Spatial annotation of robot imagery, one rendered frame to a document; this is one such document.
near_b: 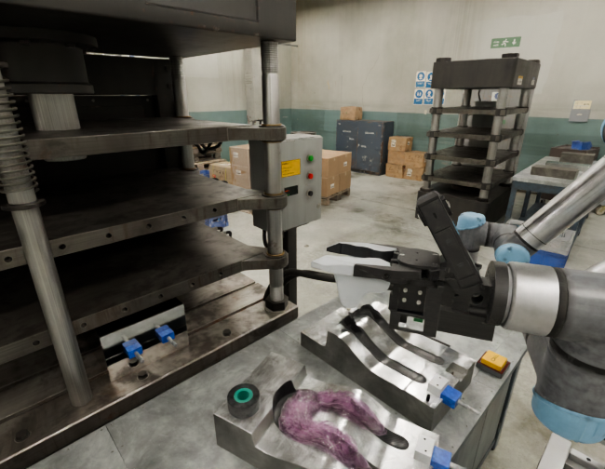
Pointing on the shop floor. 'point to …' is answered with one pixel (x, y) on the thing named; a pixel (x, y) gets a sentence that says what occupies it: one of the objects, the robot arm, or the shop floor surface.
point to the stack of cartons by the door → (404, 159)
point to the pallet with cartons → (335, 175)
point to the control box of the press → (293, 180)
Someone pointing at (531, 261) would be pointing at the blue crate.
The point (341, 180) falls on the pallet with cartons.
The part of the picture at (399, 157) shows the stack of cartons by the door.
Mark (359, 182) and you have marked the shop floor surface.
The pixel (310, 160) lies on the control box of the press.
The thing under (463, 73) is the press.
